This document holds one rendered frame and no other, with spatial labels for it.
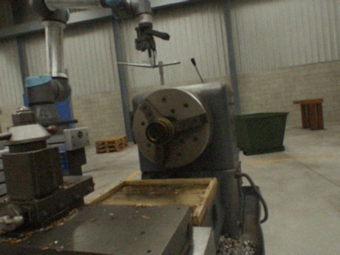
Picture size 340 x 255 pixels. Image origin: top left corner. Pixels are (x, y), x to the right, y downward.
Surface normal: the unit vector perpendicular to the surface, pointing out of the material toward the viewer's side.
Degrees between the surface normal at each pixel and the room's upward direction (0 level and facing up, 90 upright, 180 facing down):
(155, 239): 0
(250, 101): 90
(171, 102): 90
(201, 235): 0
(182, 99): 90
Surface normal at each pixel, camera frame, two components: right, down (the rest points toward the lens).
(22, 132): 0.22, -0.49
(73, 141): 0.95, -0.10
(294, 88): -0.15, 0.07
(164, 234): -0.11, -0.99
